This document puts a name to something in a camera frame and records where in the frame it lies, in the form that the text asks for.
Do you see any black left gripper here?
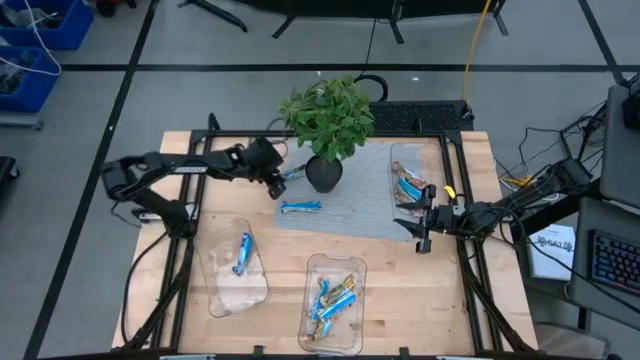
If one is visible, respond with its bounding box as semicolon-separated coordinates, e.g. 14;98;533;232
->
238;135;296;202

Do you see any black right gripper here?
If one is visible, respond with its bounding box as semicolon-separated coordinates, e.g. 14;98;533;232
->
392;184;470;255

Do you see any dark blue granola bar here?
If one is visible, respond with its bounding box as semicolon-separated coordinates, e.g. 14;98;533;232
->
281;164;308;182

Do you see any light blue red granola bar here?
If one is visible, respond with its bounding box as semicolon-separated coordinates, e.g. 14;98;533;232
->
397;178;426;203

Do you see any silver blue granola bar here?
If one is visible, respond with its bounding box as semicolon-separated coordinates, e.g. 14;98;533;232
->
231;231;255;278

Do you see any blue orange granola bar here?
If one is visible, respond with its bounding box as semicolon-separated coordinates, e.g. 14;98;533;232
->
317;292;359;322
309;276;332;322
304;319;334;343
319;273;358;308

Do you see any clear plastic bin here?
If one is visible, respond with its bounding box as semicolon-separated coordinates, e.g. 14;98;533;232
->
297;252;368;357
389;141;444;224
193;216;271;319

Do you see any blue white granola bar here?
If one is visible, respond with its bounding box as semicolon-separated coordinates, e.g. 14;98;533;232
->
279;199;323;215

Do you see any green plant in black pot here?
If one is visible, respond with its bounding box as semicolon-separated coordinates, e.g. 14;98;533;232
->
278;74;376;195

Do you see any grey woven placemat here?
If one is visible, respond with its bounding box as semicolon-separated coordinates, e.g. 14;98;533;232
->
273;138;427;244

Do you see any black perforated computer case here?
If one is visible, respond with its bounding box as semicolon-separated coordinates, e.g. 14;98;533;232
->
368;99;475;133

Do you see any white printed paper box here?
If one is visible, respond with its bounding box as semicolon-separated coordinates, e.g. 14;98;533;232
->
527;224;577;282

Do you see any black partition on stands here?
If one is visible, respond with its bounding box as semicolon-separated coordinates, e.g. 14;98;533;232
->
177;0;510;45

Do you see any grey keyboard tray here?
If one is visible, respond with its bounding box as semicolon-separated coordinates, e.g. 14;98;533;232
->
569;196;640;332

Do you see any black keyboard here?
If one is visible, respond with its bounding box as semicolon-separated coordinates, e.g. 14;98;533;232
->
591;228;640;298

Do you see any grey desk surface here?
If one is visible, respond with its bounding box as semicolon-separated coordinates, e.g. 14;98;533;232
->
599;84;640;209

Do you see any black desk device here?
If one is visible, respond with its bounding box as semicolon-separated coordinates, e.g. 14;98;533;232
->
621;74;640;132

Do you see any blue storage crate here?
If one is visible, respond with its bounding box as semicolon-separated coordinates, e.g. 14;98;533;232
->
0;45;63;114
0;0;95;52

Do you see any black aluminium table frame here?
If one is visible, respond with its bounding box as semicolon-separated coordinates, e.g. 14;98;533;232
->
118;112;540;359

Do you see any yellow cable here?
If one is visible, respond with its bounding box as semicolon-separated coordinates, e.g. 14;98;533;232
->
459;0;494;101

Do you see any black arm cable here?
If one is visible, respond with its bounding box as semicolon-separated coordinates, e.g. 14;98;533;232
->
120;229;172;347

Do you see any white cable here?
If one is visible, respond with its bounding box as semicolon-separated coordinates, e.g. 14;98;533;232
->
0;0;64;78

